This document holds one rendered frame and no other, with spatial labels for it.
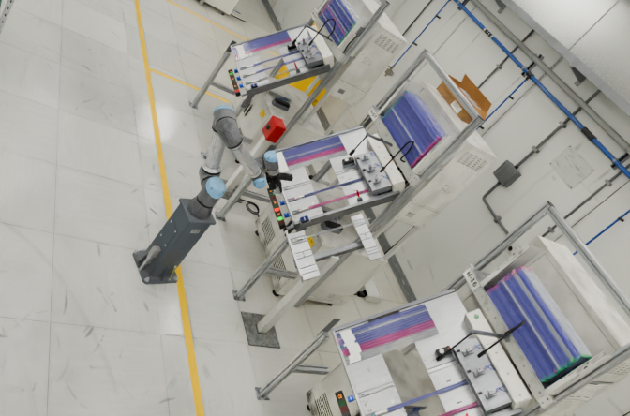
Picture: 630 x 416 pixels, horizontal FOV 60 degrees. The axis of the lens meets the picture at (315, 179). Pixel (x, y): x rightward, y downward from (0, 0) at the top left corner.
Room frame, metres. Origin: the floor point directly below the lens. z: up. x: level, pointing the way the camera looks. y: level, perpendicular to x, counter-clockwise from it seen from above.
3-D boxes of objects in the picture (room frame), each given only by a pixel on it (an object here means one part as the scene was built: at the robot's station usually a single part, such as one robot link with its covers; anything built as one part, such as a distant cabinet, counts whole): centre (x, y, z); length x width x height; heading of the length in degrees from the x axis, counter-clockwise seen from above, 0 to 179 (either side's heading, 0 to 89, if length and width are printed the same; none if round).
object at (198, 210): (2.64, 0.40, 0.60); 0.15 x 0.15 x 0.10
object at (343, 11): (4.74, 0.62, 0.95); 1.35 x 0.82 x 1.90; 132
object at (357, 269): (3.64, -0.33, 0.31); 0.70 x 0.65 x 0.62; 42
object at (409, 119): (3.51, -0.28, 1.52); 0.51 x 0.13 x 0.27; 42
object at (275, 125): (3.87, 0.50, 0.39); 0.24 x 0.24 x 0.78; 42
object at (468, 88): (3.79, -0.43, 1.82); 0.68 x 0.30 x 0.20; 42
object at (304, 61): (4.59, 0.76, 0.66); 1.01 x 0.73 x 1.31; 132
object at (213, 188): (2.65, 0.40, 0.72); 0.13 x 0.12 x 0.14; 38
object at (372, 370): (2.43, -1.17, 0.65); 1.01 x 0.73 x 1.29; 132
